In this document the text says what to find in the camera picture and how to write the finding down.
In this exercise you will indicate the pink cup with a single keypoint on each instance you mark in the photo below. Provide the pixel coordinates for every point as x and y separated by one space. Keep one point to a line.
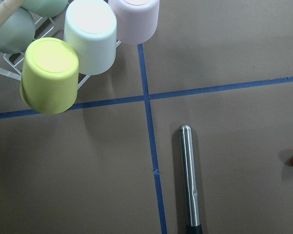
136 19

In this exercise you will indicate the yellow cup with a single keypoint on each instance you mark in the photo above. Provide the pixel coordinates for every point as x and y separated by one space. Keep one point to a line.
49 80

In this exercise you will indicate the white cup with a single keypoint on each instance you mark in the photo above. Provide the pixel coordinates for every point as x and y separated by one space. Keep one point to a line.
91 28

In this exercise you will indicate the green cup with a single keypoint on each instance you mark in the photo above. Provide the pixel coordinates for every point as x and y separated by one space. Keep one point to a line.
45 8

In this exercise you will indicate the grey cup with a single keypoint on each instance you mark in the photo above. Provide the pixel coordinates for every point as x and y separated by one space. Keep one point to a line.
17 33

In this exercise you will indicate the steel muddler black head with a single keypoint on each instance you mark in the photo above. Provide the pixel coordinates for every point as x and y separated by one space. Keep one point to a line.
193 225

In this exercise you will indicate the white wire cup rack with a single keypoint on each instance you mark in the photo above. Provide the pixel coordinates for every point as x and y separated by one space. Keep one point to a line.
50 65

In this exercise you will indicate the wooden rack handle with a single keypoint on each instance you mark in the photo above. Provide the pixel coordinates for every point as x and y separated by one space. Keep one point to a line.
8 8

